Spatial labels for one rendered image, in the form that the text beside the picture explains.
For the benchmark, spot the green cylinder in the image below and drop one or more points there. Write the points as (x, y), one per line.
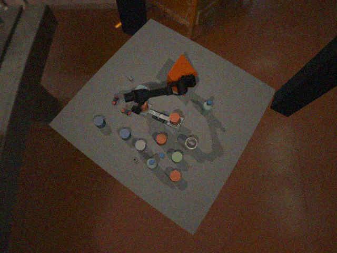
(176, 157)

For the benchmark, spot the orange cylinder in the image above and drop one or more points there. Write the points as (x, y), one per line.
(161, 139)
(174, 118)
(175, 176)
(144, 107)

